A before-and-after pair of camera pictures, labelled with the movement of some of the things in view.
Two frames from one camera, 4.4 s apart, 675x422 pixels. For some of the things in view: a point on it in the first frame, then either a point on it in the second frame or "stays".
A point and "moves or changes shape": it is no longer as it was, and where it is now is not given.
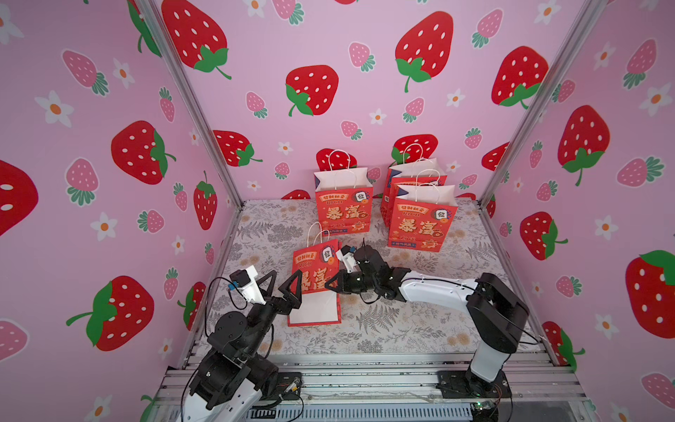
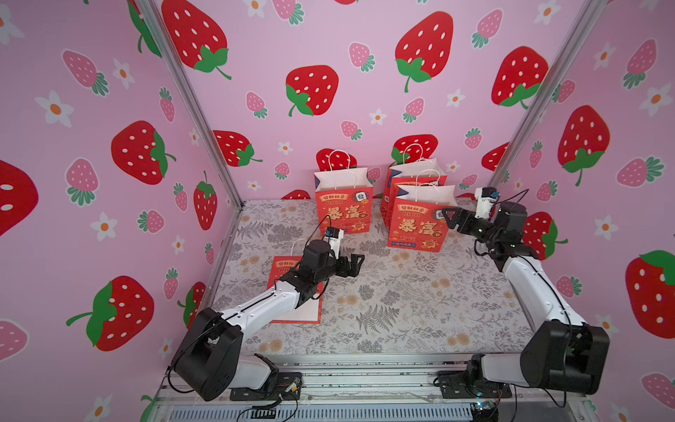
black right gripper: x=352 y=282 → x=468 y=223
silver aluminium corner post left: x=181 y=73 stays
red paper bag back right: x=422 y=170 stays
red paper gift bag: x=318 y=261 moves or changes shape
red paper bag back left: x=344 y=196 stays
